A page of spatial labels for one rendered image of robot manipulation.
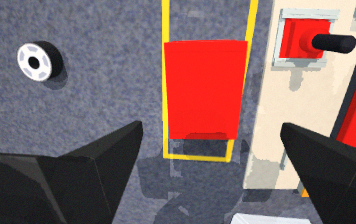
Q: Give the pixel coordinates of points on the yellow rectangular outline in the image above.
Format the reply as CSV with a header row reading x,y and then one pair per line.
x,y
165,38

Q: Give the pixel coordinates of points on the black toy wheel with white hub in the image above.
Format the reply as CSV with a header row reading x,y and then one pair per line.
x,y
39,60

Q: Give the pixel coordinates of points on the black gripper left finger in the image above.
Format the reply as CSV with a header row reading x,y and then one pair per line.
x,y
84,186

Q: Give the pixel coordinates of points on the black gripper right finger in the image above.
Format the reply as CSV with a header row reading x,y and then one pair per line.
x,y
327,169

